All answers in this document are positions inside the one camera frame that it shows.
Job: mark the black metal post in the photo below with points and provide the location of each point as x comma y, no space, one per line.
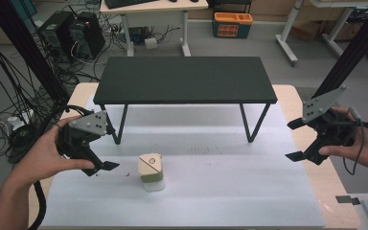
25,48
354,48

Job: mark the cardboard box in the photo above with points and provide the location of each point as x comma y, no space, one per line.
306,30

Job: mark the white desk frame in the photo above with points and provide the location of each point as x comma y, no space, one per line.
289,38

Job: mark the beige desk with white legs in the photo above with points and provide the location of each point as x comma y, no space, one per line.
159,5

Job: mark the small grey metal bracket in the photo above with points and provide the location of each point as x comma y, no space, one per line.
348,200

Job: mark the small beige carton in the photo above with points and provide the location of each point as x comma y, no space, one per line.
150,169

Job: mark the orange and blue toolbox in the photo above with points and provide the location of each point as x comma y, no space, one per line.
232,26

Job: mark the white power strip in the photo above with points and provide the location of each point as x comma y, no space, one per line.
16,121

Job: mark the person's left hand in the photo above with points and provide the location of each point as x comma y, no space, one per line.
41,159

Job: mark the white table mat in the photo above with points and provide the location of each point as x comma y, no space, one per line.
204,198

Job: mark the black computer tower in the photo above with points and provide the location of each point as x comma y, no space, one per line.
87,35
54,35

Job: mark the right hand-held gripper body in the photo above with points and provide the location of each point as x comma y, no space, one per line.
332,131

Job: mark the black shelf with metal legs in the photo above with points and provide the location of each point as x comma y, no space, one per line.
185,80

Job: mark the black keyboard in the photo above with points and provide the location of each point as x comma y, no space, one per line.
124,3

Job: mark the white power adapter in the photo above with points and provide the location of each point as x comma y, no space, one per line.
150,43

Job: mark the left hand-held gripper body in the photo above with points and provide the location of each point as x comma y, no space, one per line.
76,140

